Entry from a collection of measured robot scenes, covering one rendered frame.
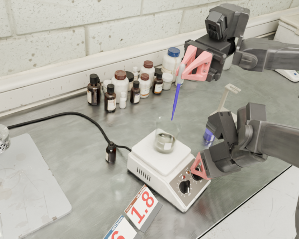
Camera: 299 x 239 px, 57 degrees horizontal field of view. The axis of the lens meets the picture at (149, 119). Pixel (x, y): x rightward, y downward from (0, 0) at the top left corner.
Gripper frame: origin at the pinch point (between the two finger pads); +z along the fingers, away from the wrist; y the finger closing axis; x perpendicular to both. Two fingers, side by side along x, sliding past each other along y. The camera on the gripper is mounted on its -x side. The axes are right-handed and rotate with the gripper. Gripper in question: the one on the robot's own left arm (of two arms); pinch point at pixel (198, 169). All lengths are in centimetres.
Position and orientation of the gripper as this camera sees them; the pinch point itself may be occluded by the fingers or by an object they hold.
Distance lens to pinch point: 74.8
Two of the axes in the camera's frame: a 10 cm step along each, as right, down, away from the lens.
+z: -4.9, 3.6, 7.9
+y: -8.4, 0.5, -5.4
